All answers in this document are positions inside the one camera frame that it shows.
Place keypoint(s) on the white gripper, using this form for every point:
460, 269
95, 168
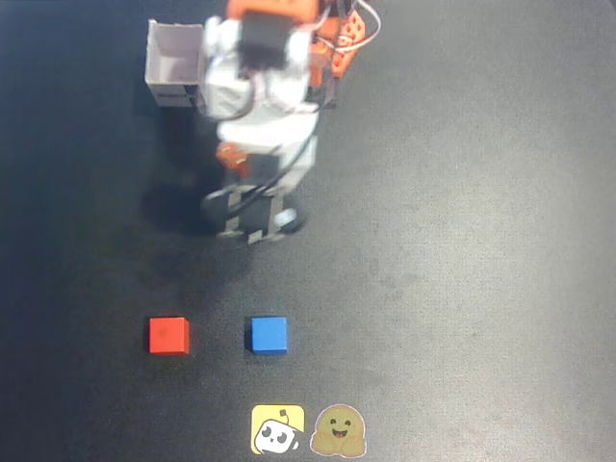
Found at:
256, 213

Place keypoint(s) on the red cube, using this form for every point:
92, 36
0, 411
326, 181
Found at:
168, 335

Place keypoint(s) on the blue cube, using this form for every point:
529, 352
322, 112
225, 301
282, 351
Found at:
268, 335

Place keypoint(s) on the white cardboard box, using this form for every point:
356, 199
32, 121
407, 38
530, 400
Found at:
171, 62

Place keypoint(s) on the yellow robot sticker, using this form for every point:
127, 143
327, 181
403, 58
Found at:
277, 429

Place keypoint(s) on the hugging face sticker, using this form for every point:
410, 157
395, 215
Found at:
338, 429

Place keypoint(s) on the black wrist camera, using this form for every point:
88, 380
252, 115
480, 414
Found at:
255, 214

